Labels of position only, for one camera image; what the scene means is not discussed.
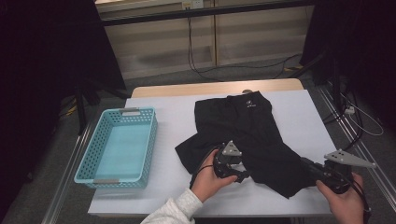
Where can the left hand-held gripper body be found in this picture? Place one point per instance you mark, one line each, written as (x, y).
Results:
(232, 151)

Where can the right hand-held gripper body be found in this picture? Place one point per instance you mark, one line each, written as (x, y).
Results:
(345, 158)

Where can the black shorts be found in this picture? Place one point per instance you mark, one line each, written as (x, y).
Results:
(249, 130)

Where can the light blue plastic basket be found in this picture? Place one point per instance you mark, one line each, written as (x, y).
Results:
(121, 149)

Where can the person's left hand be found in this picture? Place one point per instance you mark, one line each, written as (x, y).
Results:
(207, 183)

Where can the person's right hand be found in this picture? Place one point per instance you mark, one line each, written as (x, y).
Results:
(345, 208)

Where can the white power plug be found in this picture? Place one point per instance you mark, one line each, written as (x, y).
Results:
(349, 109)

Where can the white table mat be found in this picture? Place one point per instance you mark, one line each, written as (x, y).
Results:
(295, 109)

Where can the wooden table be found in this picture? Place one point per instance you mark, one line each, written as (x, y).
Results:
(186, 88)

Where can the black metal stand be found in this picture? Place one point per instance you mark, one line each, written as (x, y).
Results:
(334, 81)

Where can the yellow floor tape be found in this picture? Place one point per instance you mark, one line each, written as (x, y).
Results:
(71, 110)
(294, 67)

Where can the narrow black curtain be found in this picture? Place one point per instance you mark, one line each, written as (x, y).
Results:
(358, 37)

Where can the black metal crossbar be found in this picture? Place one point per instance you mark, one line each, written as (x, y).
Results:
(155, 17)

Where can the black tripod stand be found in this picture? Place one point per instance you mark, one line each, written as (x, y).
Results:
(81, 115)

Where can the wide black curtain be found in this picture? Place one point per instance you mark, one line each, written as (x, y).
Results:
(37, 62)

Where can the metal floor rail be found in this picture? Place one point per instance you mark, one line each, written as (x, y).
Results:
(373, 186)
(67, 177)

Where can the white wall socket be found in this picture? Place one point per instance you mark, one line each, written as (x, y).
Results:
(193, 4)

